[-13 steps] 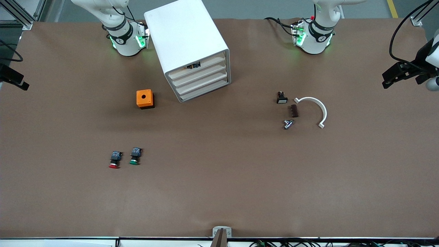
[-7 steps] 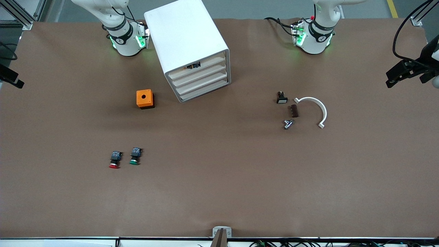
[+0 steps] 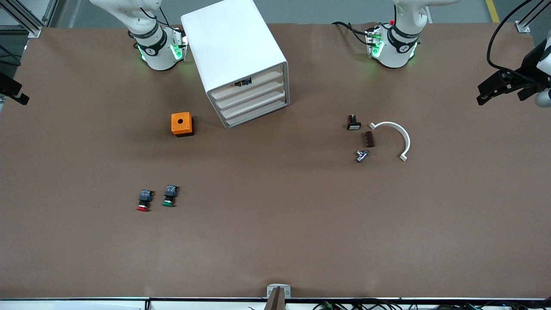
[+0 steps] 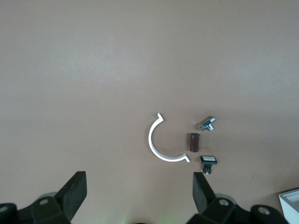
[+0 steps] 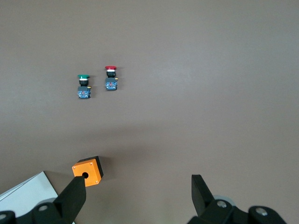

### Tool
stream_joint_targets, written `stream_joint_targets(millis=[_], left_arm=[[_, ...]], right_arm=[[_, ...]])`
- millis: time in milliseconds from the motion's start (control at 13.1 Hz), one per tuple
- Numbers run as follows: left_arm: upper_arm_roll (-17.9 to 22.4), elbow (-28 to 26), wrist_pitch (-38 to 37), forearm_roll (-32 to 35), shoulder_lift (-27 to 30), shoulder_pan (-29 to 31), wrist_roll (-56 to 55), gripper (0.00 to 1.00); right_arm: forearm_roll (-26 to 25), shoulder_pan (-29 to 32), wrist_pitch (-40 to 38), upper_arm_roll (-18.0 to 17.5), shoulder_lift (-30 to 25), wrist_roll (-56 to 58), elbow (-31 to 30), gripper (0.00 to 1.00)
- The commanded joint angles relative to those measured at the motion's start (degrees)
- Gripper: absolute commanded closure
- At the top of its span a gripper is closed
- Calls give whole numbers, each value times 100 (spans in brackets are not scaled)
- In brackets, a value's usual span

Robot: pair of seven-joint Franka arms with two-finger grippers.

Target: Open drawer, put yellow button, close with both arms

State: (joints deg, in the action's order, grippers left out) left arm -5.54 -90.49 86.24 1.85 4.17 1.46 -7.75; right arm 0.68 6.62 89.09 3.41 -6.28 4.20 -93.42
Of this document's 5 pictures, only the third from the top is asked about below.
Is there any white semicircular clamp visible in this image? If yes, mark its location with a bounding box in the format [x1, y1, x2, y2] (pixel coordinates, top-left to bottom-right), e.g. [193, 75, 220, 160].
[369, 121, 411, 162]

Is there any grey metal bracket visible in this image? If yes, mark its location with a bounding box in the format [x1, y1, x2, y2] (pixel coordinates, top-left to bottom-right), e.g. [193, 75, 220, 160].
[266, 284, 291, 299]

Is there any red mushroom push button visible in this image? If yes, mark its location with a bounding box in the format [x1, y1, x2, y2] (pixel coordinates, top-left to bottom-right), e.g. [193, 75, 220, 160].
[136, 189, 154, 212]

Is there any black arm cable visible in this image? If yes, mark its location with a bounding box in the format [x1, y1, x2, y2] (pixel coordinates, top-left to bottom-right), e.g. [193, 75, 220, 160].
[487, 0, 535, 73]

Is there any green mushroom push button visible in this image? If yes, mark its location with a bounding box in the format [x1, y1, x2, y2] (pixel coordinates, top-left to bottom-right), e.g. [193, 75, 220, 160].
[162, 185, 179, 208]

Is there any black base cable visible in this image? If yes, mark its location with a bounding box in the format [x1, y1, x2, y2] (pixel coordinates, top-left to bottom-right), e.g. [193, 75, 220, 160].
[331, 21, 373, 46]

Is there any aluminium frame profile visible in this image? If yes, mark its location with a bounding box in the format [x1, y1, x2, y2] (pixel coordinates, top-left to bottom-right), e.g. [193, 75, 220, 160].
[0, 0, 59, 38]
[514, 0, 551, 33]

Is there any orange box with hole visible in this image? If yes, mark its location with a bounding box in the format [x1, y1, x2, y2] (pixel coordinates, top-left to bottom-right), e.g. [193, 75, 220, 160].
[171, 112, 195, 137]

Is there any white table edge rail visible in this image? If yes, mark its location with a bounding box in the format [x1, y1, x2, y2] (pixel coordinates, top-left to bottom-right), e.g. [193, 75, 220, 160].
[0, 299, 267, 310]

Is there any black loose cable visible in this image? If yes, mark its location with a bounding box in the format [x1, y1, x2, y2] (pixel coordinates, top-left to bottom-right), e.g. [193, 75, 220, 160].
[0, 43, 22, 68]

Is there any brown bar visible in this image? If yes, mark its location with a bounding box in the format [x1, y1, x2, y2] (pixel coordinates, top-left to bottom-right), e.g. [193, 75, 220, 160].
[264, 287, 287, 310]

